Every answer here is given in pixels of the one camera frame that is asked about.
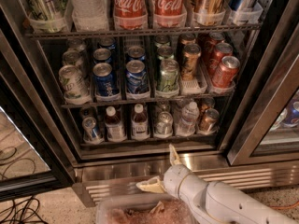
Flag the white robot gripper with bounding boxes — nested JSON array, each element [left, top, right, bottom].
[[136, 145, 200, 203]]

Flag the brown tea bottle white cap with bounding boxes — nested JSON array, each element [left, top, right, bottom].
[[131, 104, 150, 140]]

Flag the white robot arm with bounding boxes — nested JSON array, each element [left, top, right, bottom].
[[136, 145, 298, 224]]

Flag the clear water bottle bottom shelf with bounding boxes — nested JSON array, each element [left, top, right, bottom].
[[176, 102, 199, 136]]

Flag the clear water bottle shelf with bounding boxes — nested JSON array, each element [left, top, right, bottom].
[[71, 0, 109, 32], [176, 102, 199, 136]]

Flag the brown tea bottle left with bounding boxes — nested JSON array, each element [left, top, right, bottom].
[[105, 106, 127, 142]]

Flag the copper can bottom shelf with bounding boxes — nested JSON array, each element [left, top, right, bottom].
[[198, 108, 220, 134]]

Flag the steel fridge base grille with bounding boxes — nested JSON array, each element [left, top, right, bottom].
[[73, 153, 299, 207]]

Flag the blue silver can bottom shelf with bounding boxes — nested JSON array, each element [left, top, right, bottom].
[[82, 117, 104, 144]]

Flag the closed right fridge door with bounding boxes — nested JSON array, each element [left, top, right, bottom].
[[227, 27, 299, 165]]

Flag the open glass fridge door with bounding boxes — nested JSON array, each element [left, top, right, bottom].
[[0, 77, 74, 202]]

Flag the clear water bottle top shelf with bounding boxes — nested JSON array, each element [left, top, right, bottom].
[[71, 0, 109, 32]]

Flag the green tall can top shelf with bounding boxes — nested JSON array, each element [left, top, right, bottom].
[[26, 0, 68, 21]]

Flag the clear plastic bin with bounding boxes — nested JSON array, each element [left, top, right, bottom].
[[96, 194, 197, 224]]

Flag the blue Pepsi can front right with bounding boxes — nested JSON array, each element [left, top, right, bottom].
[[125, 60, 149, 94]]

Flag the blue pepsi can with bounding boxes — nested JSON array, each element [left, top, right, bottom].
[[93, 63, 119, 97], [125, 60, 149, 94]]

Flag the red Coke can front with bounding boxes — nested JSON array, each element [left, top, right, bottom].
[[212, 56, 240, 89]]

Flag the red coke can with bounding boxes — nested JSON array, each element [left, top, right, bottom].
[[206, 42, 233, 77], [212, 56, 240, 89]]

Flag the blue Pepsi can front left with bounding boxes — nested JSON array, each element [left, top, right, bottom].
[[93, 63, 119, 97]]

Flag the gold black can front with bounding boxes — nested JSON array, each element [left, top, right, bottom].
[[181, 43, 201, 81]]

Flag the white green can front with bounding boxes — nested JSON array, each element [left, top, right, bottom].
[[59, 65, 90, 105]]

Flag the blue Pepsi can second row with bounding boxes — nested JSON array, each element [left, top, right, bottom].
[[93, 49, 112, 63]]

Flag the red Coke can middle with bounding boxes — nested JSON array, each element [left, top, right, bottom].
[[206, 42, 233, 77]]

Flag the blue can behind right door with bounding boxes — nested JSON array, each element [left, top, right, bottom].
[[282, 101, 299, 128]]

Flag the large Coca-Cola can right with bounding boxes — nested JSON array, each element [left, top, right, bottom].
[[154, 0, 183, 16]]

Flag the large coca-cola can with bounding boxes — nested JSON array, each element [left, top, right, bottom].
[[154, 0, 183, 16], [114, 0, 145, 18]]

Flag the large Coca-Cola can left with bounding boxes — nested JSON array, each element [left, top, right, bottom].
[[114, 0, 145, 18]]

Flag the orange extension cable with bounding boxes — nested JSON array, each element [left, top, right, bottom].
[[270, 200, 299, 211]]

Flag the black cables on floor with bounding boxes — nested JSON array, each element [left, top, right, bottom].
[[0, 196, 50, 224]]

